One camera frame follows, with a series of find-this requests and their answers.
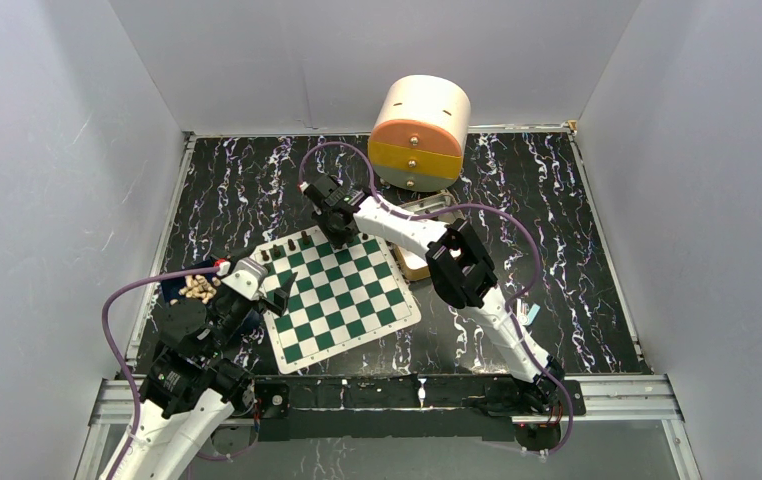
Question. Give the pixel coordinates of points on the small white blue tag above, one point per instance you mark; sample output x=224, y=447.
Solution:
x=527, y=313

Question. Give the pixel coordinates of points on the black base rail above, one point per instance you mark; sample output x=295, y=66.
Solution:
x=491, y=407

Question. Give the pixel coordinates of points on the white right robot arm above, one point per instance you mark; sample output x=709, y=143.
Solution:
x=461, y=270

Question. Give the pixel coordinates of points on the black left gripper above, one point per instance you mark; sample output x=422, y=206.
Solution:
x=278, y=297

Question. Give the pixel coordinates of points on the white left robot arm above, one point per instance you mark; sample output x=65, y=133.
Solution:
x=190, y=387

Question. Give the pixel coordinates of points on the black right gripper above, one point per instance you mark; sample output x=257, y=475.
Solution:
x=337, y=241

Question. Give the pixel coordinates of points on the green white chess board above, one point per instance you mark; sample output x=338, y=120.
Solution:
x=341, y=299

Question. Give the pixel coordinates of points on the blue tin tray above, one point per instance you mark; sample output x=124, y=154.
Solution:
x=252, y=320

